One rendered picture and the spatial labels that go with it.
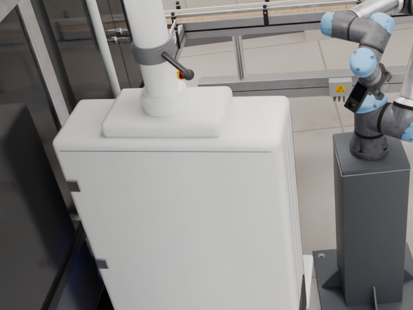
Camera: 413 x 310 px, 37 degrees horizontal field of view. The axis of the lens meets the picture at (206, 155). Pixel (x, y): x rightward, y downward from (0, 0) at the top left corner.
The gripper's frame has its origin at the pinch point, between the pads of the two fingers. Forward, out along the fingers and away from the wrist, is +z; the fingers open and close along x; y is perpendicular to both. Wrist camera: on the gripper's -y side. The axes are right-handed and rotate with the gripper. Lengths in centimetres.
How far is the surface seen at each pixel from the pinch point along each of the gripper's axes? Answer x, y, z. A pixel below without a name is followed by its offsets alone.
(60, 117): 37, -55, -87
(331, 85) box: 49, 9, 107
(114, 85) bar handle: 42, -43, -69
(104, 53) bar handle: 46, -37, -76
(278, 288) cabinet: -24, -59, -63
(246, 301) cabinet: -20, -67, -61
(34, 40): 44, -43, -102
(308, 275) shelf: -21, -59, -19
